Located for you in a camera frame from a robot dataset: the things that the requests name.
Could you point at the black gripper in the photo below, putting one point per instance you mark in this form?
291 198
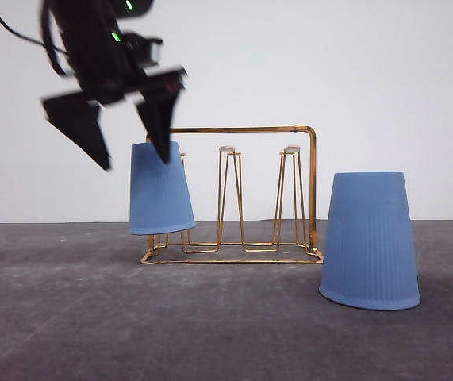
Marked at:
108 65

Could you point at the blue ribbed cup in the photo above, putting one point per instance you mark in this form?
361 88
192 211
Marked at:
369 259
160 199

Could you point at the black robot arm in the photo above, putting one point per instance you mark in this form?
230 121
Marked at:
122 9

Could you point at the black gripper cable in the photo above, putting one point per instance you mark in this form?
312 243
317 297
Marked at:
47 43

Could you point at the gold wire cup rack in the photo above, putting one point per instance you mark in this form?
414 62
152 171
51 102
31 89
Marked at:
193 252

